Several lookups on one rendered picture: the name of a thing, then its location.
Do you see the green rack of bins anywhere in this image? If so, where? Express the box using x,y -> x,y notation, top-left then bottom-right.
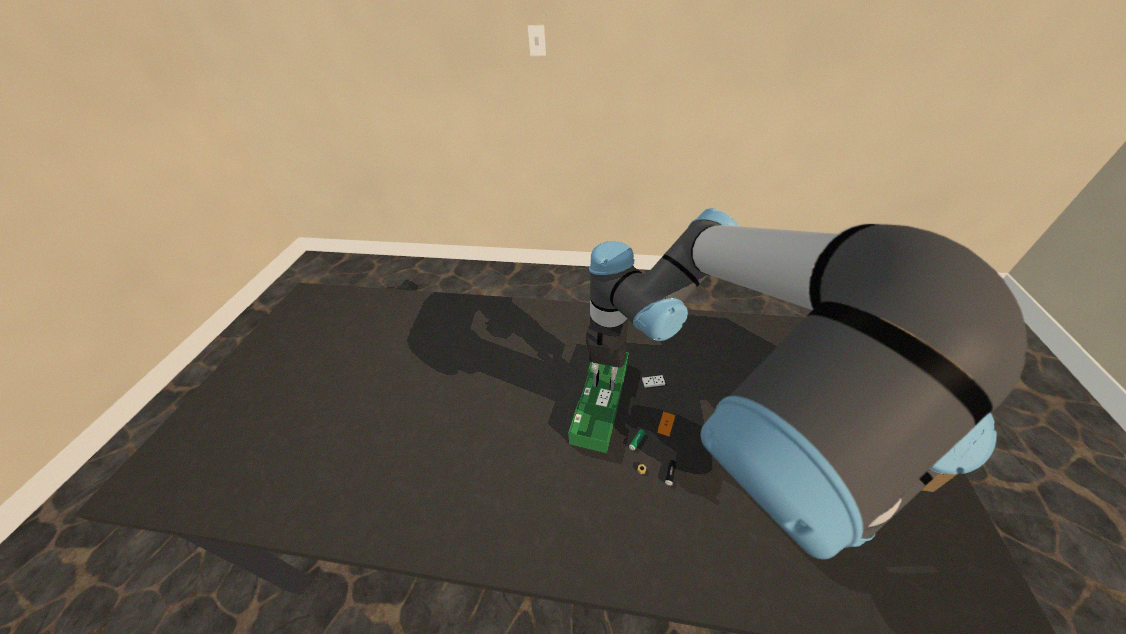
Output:
568,352 -> 629,453

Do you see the orange nine-volt battery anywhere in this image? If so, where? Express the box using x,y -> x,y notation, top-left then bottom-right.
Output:
656,411 -> 674,436

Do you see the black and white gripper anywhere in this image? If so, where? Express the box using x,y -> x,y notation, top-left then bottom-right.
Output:
586,300 -> 628,390

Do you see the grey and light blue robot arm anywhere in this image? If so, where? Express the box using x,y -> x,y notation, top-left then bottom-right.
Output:
589,208 -> 1028,559

